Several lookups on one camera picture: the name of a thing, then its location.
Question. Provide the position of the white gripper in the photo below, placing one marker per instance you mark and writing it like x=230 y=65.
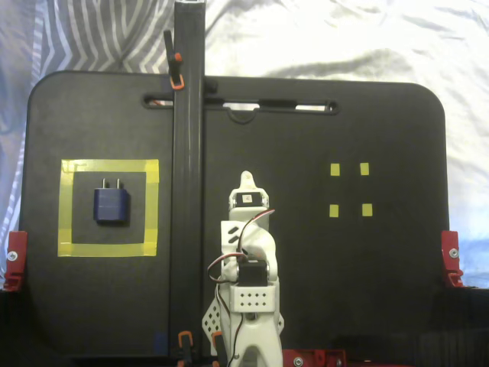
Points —
x=247 y=199

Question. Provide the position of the blue white charger block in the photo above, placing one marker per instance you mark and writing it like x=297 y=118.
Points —
x=111 y=206

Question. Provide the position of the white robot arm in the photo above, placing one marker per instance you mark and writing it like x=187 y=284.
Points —
x=267 y=248

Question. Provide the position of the long black bar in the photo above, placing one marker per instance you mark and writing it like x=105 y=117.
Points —
x=187 y=153

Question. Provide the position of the small yellow tape marker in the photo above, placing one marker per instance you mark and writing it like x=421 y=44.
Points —
x=334 y=210
x=335 y=169
x=364 y=169
x=367 y=210

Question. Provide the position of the yellow tape square outline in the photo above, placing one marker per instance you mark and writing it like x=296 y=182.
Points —
x=107 y=165

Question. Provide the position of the orange black spring clamp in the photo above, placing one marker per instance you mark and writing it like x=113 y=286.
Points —
x=175 y=57
x=217 y=338
x=185 y=338

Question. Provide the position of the white bed sheet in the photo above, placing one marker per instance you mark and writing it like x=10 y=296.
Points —
x=344 y=38

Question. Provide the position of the blue tape piece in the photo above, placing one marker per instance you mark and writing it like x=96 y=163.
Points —
x=161 y=343

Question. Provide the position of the grey striped fabric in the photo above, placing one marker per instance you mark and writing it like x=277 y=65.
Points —
x=95 y=38

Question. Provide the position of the red table clamp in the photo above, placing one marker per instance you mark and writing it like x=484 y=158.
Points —
x=450 y=241
x=17 y=241

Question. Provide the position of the black corrugated backdrop board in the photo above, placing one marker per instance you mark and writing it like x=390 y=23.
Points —
x=462 y=329

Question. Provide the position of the red mast base bracket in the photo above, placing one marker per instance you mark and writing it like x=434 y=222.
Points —
x=317 y=357

